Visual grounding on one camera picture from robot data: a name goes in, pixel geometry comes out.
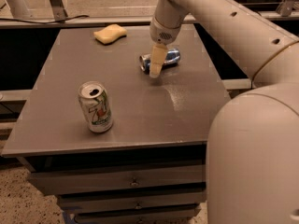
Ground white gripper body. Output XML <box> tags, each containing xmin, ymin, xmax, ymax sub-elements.
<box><xmin>149</xmin><ymin>17</ymin><xmax>181</xmax><ymax>45</ymax></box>

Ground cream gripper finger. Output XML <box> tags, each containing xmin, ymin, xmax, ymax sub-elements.
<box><xmin>149</xmin><ymin>44</ymin><xmax>168</xmax><ymax>78</ymax></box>

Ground blue silver redbull can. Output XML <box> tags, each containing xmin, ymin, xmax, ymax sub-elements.
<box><xmin>139</xmin><ymin>49</ymin><xmax>180</xmax><ymax>74</ymax></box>

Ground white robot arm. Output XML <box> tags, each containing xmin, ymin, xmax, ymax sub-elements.
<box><xmin>149</xmin><ymin>0</ymin><xmax>299</xmax><ymax>224</ymax></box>

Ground white green 7up can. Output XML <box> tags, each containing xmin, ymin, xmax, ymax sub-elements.
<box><xmin>78</xmin><ymin>81</ymin><xmax>113</xmax><ymax>133</ymax></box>

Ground yellow sponge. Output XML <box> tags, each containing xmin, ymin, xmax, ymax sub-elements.
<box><xmin>93</xmin><ymin>24</ymin><xmax>127</xmax><ymax>45</ymax></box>

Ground grey drawer cabinet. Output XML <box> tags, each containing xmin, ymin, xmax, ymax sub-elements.
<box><xmin>3</xmin><ymin>25</ymin><xmax>229</xmax><ymax>224</ymax></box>

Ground middle grey drawer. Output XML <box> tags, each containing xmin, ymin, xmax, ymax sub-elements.
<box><xmin>58</xmin><ymin>189</ymin><xmax>206</xmax><ymax>214</ymax></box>

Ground grey drawer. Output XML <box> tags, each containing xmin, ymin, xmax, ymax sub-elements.
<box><xmin>58</xmin><ymin>189</ymin><xmax>206</xmax><ymax>214</ymax></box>
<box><xmin>28</xmin><ymin>164</ymin><xmax>206</xmax><ymax>195</ymax></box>
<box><xmin>75</xmin><ymin>204</ymin><xmax>199</xmax><ymax>224</ymax></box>

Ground white pipe top left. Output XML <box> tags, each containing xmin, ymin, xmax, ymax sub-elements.
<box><xmin>5</xmin><ymin>0</ymin><xmax>32</xmax><ymax>19</ymax></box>

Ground bottom grey drawer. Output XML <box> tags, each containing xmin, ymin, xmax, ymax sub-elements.
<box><xmin>75</xmin><ymin>204</ymin><xmax>199</xmax><ymax>224</ymax></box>

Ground top grey drawer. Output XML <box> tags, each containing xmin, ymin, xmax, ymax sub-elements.
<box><xmin>28</xmin><ymin>164</ymin><xmax>206</xmax><ymax>195</ymax></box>

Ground black cable on rail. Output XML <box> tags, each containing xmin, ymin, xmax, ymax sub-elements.
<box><xmin>0</xmin><ymin>14</ymin><xmax>90</xmax><ymax>25</ymax></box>

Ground grey metal rail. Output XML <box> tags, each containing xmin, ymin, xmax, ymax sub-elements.
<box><xmin>0</xmin><ymin>11</ymin><xmax>299</xmax><ymax>29</ymax></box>

